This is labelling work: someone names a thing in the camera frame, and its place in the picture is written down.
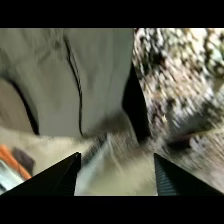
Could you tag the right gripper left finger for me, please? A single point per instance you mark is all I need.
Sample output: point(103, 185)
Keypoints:
point(60, 180)

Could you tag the grey garment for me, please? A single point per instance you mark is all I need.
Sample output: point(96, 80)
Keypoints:
point(66, 80)

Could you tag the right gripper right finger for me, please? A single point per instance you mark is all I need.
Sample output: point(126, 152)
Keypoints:
point(176, 181)

